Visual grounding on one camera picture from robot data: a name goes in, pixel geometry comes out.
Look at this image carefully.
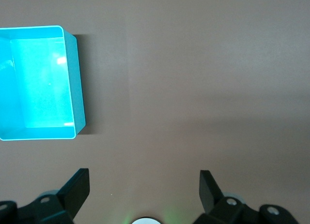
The teal plastic bin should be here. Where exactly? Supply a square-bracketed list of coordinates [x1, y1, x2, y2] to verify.
[0, 25, 87, 141]

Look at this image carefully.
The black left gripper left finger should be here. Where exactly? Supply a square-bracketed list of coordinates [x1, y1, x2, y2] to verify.
[0, 168, 90, 224]

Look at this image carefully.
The brown table mat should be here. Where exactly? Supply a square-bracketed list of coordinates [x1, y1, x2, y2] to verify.
[0, 0, 310, 224]

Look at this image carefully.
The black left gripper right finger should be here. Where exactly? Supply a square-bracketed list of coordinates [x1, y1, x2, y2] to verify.
[193, 170, 297, 224]

